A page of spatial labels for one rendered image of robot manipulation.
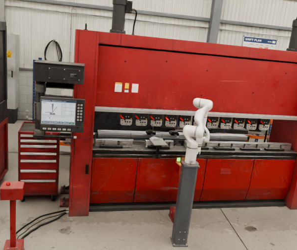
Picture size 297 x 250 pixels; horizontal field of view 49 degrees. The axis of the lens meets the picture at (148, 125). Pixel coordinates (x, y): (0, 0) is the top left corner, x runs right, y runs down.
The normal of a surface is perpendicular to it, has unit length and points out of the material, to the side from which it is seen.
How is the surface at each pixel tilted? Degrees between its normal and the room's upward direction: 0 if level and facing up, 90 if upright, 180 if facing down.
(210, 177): 90
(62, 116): 90
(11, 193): 90
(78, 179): 90
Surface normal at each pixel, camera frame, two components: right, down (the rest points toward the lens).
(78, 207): 0.22, 0.28
